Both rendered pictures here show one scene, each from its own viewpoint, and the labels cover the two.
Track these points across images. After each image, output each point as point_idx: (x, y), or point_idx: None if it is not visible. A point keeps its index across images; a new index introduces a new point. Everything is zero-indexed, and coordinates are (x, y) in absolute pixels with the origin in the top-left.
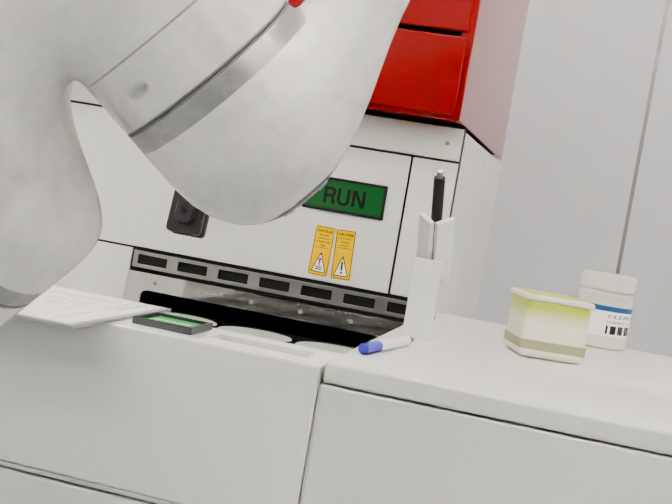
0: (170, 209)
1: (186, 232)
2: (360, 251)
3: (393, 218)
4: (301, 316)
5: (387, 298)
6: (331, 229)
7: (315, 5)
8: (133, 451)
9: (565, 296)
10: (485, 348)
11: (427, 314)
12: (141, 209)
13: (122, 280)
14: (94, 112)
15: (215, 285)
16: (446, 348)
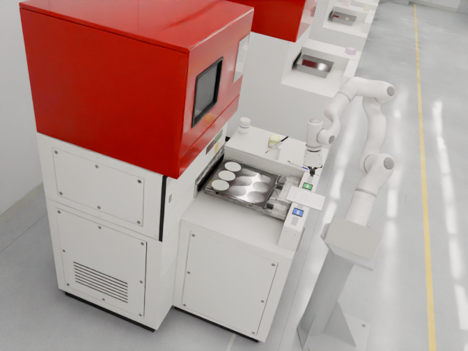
0: (313, 174)
1: (313, 175)
2: (219, 144)
3: (222, 134)
4: (214, 164)
5: (221, 148)
6: (216, 144)
7: (376, 153)
8: None
9: (274, 136)
10: (276, 152)
11: (279, 154)
12: (196, 171)
13: (193, 188)
14: None
15: (205, 173)
16: (284, 157)
